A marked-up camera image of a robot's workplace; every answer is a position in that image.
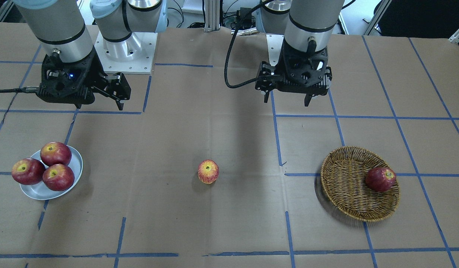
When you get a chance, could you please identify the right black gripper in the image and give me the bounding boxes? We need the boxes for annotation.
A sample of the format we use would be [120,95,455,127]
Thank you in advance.
[36,48,131,111]

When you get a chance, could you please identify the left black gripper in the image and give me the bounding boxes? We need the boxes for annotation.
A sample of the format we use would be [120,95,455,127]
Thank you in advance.
[255,40,332,106]

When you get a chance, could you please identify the red yellow striped apple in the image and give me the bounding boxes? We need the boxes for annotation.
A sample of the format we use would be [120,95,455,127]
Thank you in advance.
[197,159,219,184]

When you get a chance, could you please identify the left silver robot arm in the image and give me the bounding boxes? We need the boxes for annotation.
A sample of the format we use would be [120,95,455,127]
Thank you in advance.
[90,0,344,106]

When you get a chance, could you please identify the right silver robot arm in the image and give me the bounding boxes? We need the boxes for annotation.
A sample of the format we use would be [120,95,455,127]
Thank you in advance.
[14,0,167,110]

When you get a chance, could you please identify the red apple with yellow top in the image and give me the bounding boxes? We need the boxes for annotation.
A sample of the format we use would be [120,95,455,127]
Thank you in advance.
[40,142,72,167]

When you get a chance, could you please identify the red apple front on plate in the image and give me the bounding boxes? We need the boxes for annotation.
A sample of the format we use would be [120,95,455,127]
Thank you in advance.
[42,163,75,191]

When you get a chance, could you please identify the woven wicker basket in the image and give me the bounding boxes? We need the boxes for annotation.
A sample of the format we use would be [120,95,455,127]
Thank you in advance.
[320,146,401,222]

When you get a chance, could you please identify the dark red apple on plate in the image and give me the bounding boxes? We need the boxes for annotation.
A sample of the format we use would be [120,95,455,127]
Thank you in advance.
[11,158,46,185]

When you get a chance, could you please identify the light blue plate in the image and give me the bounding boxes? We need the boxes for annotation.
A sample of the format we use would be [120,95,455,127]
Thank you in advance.
[20,145,83,201]

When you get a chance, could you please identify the dark red apple in basket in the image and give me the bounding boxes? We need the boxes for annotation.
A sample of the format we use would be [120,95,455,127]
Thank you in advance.
[365,167,396,192]

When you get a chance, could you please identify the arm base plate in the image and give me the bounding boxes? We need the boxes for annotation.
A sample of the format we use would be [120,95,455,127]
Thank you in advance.
[266,34,284,66]
[94,32,158,75]

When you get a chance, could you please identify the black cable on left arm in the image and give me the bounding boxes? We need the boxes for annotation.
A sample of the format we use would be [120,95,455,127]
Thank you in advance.
[224,0,275,89]

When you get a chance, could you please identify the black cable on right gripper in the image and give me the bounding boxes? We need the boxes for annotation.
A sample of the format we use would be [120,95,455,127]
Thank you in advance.
[0,86,40,94]

